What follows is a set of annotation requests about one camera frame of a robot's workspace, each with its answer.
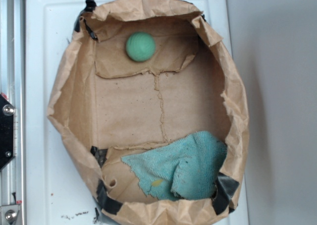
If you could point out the green textured ball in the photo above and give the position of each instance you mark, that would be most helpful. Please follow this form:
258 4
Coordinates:
140 46

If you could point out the brown paper bag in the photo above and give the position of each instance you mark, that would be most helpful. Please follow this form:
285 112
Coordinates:
97 133

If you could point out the teal terry cloth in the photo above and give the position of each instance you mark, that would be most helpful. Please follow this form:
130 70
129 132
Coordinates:
184 169

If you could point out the white plastic tray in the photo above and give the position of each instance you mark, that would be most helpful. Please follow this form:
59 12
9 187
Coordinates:
55 192

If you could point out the black mounting bracket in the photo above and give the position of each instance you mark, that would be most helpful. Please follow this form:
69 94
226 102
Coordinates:
6 131

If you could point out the aluminium frame rail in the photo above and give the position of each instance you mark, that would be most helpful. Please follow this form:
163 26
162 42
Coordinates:
12 87

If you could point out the silver corner bracket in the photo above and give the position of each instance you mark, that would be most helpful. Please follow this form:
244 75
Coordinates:
9 214

